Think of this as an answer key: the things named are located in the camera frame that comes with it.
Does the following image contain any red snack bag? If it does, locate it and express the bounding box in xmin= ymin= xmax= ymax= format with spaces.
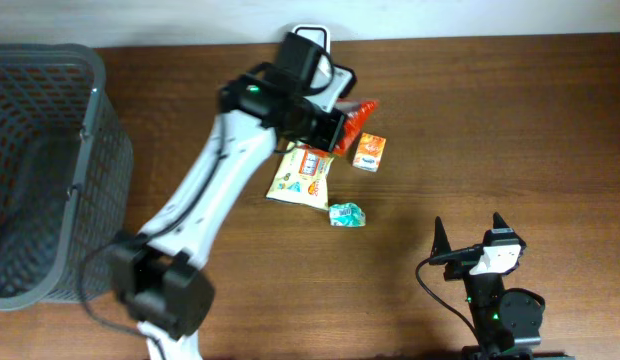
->
xmin=332 ymin=99 xmax=379 ymax=156

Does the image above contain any green tissue pack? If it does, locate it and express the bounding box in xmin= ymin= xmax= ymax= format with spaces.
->
xmin=328 ymin=203 xmax=366 ymax=228

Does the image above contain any orange tissue pack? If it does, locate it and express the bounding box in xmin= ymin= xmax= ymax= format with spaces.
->
xmin=352 ymin=133 xmax=386 ymax=172

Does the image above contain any yellow snack bag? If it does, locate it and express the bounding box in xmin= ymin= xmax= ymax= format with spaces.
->
xmin=266 ymin=147 xmax=334 ymax=211

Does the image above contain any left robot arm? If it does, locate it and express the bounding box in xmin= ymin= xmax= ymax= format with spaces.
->
xmin=109 ymin=25 xmax=356 ymax=359

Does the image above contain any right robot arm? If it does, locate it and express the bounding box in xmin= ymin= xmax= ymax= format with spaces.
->
xmin=425 ymin=213 xmax=569 ymax=360

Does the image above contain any white barcode scanner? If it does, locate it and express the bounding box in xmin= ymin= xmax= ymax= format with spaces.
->
xmin=292 ymin=24 xmax=331 ymax=53

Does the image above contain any grey plastic mesh basket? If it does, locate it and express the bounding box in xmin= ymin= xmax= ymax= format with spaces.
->
xmin=0 ymin=44 xmax=134 ymax=311

